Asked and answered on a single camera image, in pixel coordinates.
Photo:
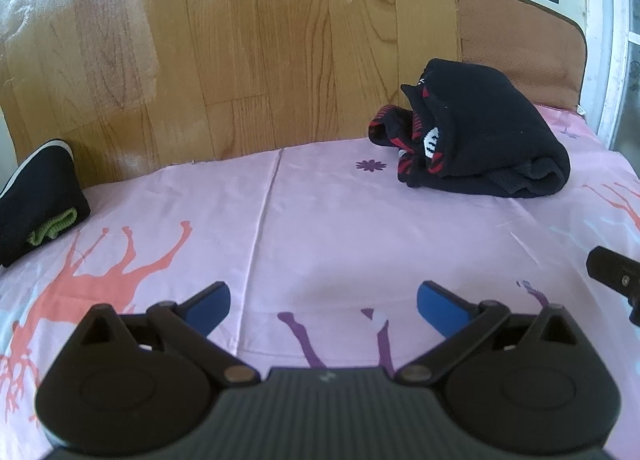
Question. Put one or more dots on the brown floor mat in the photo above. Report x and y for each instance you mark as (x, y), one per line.
(520, 50)

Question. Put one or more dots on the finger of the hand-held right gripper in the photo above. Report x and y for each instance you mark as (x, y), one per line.
(615, 272)

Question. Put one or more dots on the pink printed blanket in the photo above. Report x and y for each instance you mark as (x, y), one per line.
(325, 220)

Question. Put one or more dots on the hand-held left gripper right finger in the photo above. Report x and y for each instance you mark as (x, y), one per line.
(440, 310)

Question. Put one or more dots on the black garment with green trim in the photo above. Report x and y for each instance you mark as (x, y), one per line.
(35, 210)

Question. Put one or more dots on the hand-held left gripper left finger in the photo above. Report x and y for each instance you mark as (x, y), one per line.
(207, 307)

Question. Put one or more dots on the navy red patterned knit sweater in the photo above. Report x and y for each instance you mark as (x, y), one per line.
(480, 140)

